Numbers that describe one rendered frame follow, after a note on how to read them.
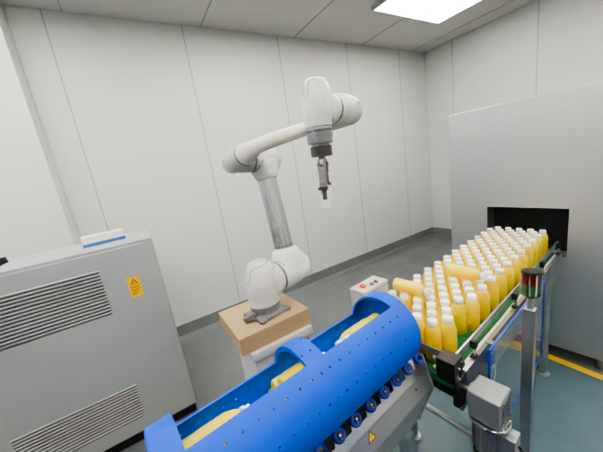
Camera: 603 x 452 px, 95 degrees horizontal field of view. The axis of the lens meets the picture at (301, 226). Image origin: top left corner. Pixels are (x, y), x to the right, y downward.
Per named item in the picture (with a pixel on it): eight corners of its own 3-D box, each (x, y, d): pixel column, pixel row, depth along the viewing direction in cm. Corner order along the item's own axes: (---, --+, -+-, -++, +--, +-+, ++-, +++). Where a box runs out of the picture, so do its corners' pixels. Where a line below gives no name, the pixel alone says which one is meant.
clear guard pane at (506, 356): (489, 446, 122) (488, 351, 111) (539, 354, 167) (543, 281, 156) (490, 447, 121) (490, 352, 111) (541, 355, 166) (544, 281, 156)
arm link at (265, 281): (242, 305, 140) (233, 265, 136) (270, 291, 152) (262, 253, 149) (261, 312, 129) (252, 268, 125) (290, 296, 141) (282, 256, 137)
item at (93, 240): (83, 247, 190) (80, 237, 189) (123, 237, 205) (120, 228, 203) (84, 249, 181) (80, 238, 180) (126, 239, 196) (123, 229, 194)
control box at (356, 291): (351, 305, 150) (349, 287, 148) (374, 291, 162) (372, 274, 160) (365, 310, 142) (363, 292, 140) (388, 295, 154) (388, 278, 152)
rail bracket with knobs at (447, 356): (431, 377, 108) (430, 354, 106) (440, 367, 112) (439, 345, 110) (458, 391, 100) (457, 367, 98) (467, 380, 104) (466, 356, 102)
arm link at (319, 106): (320, 124, 86) (345, 124, 95) (315, 70, 83) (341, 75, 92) (296, 130, 94) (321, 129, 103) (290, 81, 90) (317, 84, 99)
